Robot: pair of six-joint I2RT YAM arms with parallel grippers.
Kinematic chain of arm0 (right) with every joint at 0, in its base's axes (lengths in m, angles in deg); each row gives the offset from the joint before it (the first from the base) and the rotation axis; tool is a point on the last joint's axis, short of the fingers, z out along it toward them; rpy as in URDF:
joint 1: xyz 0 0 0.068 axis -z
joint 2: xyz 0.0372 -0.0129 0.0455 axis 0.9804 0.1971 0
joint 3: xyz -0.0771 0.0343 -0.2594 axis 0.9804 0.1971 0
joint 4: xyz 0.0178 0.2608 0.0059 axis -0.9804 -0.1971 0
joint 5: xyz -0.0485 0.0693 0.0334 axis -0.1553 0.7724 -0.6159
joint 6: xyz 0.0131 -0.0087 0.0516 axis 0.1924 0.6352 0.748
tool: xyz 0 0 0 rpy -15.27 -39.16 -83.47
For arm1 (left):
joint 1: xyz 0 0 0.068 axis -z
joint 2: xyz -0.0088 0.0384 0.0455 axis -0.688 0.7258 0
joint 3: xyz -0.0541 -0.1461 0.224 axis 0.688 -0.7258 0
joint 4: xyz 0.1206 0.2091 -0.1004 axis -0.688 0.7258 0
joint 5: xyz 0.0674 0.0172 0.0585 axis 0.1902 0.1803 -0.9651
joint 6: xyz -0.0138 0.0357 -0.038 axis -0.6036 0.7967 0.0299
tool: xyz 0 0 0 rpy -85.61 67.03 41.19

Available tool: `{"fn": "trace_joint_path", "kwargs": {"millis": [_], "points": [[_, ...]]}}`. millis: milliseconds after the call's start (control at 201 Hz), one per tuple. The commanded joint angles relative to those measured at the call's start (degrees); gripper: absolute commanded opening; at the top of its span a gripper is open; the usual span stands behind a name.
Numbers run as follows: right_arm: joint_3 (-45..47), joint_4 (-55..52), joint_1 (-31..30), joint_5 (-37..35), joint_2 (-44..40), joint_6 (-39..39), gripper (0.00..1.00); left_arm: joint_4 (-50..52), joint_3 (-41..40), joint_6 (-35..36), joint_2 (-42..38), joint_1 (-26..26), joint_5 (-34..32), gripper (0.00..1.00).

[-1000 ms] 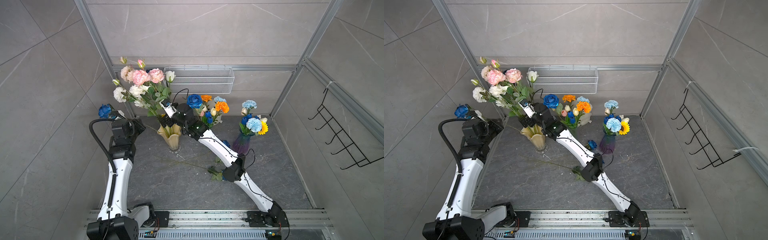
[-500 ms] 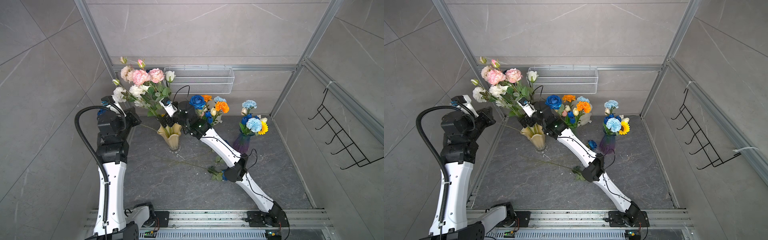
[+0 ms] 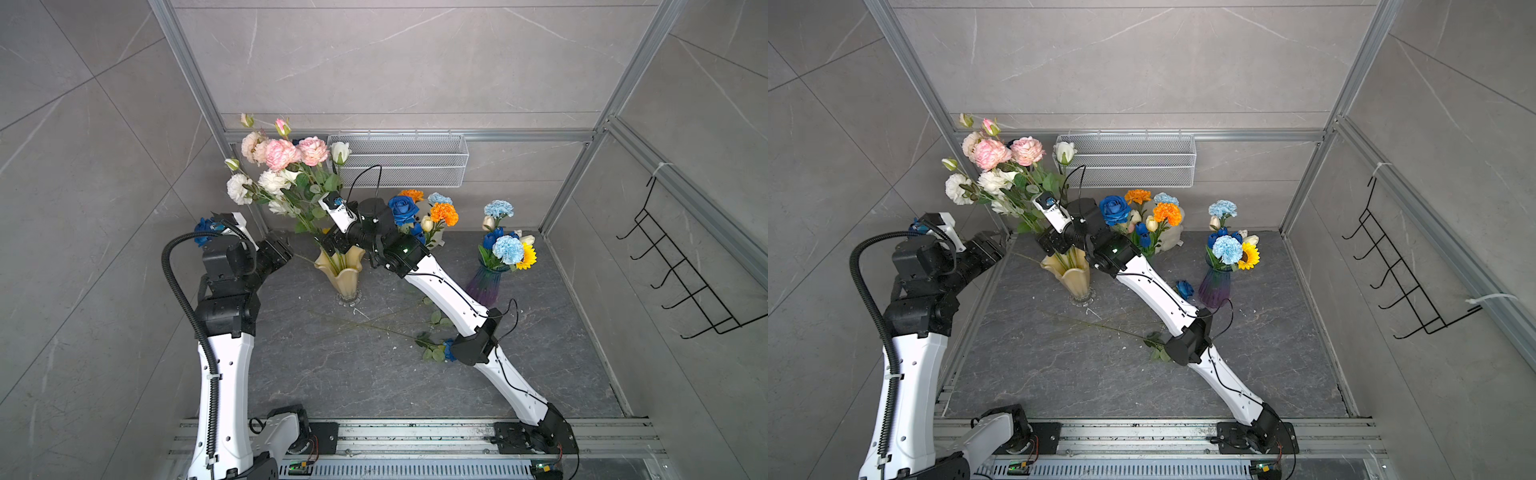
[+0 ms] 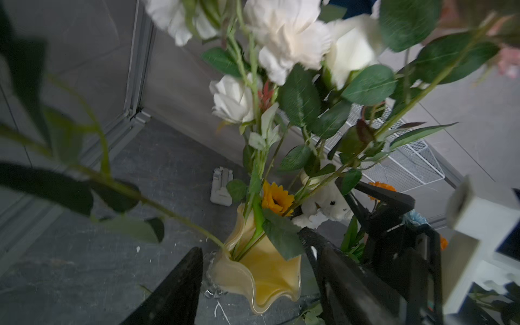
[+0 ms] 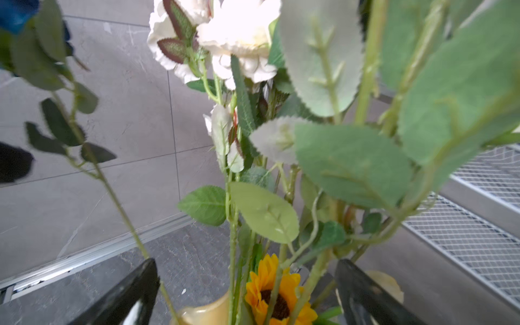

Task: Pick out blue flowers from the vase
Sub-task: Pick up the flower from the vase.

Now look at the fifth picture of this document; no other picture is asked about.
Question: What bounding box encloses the small yellow sunflower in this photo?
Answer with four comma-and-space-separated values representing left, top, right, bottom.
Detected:
245, 254, 303, 324

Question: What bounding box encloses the yellow wavy glass vase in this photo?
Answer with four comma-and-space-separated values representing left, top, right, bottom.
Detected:
180, 270, 404, 324

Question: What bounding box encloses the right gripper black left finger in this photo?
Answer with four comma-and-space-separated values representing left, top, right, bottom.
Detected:
70, 259, 160, 324

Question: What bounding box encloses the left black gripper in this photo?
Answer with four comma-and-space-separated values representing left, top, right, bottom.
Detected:
0, 142, 34, 184

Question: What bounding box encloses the white rose centre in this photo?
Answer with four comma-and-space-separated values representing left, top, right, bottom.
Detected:
196, 0, 281, 91

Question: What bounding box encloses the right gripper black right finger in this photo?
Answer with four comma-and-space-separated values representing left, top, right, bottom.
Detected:
334, 259, 424, 324

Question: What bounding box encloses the small white rose left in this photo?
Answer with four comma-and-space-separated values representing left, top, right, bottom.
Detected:
147, 1, 211, 84

